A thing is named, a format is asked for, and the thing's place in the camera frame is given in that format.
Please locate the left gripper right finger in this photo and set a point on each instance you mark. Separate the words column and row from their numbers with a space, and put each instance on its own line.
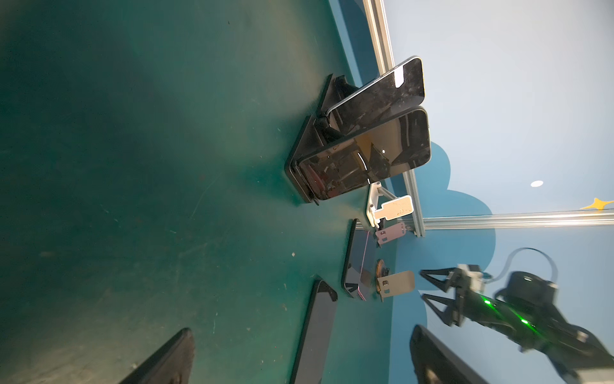
column 434, row 362

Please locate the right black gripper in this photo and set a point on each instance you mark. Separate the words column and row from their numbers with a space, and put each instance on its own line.
column 467, row 304

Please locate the aluminium frame back bar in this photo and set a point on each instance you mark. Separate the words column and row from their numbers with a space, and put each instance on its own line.
column 522, row 221

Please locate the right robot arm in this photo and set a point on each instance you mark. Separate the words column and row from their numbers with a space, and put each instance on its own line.
column 525, row 312

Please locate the white phone stand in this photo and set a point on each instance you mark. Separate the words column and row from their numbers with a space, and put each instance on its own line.
column 384, row 205

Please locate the black stand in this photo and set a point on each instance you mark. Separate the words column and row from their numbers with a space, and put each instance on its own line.
column 307, row 141
column 335, row 90

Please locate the black phone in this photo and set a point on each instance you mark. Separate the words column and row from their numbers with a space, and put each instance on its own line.
column 394, row 92
column 398, row 144
column 310, row 361

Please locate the purple phone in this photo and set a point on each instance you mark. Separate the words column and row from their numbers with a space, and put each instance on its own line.
column 360, row 263

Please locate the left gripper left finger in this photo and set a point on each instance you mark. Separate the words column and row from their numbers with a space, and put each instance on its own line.
column 172, row 363

